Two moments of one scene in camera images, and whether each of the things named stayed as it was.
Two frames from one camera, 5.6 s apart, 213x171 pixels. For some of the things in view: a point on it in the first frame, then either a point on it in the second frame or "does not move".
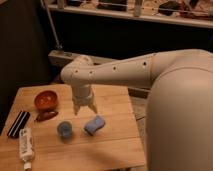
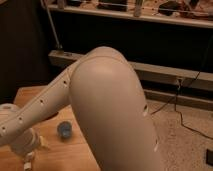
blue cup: x=64 y=129 does not move
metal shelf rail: x=202 y=21 does not move
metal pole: x=51 y=25 does not move
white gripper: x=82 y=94 -> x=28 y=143
